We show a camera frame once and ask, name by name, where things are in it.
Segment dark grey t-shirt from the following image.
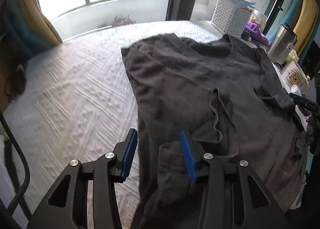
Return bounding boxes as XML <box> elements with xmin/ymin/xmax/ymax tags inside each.
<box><xmin>121</xmin><ymin>34</ymin><xmax>308</xmax><ymax>228</ymax></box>

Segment white bear mug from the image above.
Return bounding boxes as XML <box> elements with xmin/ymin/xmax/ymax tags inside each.
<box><xmin>281</xmin><ymin>61</ymin><xmax>309</xmax><ymax>93</ymax></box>

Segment yellow snack bag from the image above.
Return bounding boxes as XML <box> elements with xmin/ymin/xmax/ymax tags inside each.
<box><xmin>285</xmin><ymin>50</ymin><xmax>299</xmax><ymax>64</ymax></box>

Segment white small bottle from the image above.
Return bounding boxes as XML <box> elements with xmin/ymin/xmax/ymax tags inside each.
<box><xmin>276</xmin><ymin>43</ymin><xmax>293</xmax><ymax>65</ymax></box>

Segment stainless steel thermos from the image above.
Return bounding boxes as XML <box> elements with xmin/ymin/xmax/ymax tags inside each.
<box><xmin>267</xmin><ymin>23</ymin><xmax>297</xmax><ymax>64</ymax></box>

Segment yellow curtain right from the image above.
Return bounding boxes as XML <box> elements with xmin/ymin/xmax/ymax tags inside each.
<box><xmin>293</xmin><ymin>0</ymin><xmax>319</xmax><ymax>57</ymax></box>

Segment yellow curtain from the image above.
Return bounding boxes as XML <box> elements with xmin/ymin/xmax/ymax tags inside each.
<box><xmin>293</xmin><ymin>0</ymin><xmax>319</xmax><ymax>57</ymax></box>
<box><xmin>18</xmin><ymin>0</ymin><xmax>62</xmax><ymax>45</ymax></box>

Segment purple plush toy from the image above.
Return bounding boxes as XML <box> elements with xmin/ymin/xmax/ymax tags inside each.
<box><xmin>245</xmin><ymin>22</ymin><xmax>270</xmax><ymax>46</ymax></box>

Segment snack jar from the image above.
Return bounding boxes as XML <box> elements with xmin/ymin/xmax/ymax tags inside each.
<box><xmin>249</xmin><ymin>10</ymin><xmax>267</xmax><ymax>32</ymax></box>

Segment white textured bedspread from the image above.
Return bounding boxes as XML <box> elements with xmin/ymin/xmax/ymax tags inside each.
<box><xmin>4</xmin><ymin>22</ymin><xmax>266</xmax><ymax>228</ymax></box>

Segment white perforated storage basket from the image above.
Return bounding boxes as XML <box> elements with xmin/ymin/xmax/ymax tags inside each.
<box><xmin>211</xmin><ymin>0</ymin><xmax>253</xmax><ymax>38</ymax></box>

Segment dried plant on balcony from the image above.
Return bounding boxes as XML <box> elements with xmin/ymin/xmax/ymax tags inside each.
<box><xmin>111</xmin><ymin>16</ymin><xmax>136</xmax><ymax>27</ymax></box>

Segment yellow curtain left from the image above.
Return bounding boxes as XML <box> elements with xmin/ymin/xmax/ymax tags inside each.
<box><xmin>18</xmin><ymin>0</ymin><xmax>62</xmax><ymax>45</ymax></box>

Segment black metal chair frame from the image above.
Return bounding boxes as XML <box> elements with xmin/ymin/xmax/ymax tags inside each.
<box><xmin>1</xmin><ymin>113</ymin><xmax>31</xmax><ymax>220</ymax></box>

